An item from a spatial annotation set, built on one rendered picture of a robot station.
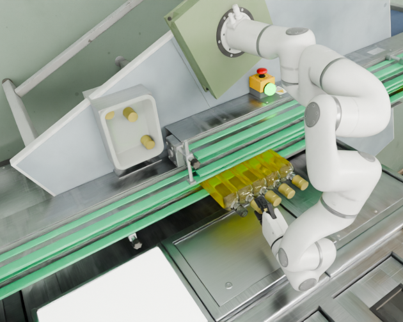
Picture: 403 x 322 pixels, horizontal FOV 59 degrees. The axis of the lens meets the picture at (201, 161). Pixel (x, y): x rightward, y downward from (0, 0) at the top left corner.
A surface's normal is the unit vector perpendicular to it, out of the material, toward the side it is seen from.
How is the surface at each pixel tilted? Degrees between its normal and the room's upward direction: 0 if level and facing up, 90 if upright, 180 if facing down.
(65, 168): 0
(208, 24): 4
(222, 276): 90
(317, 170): 98
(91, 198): 90
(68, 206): 90
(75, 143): 0
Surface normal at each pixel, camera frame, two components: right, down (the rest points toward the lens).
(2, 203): -0.09, -0.78
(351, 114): 0.31, 0.06
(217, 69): 0.55, 0.43
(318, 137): -0.88, -0.01
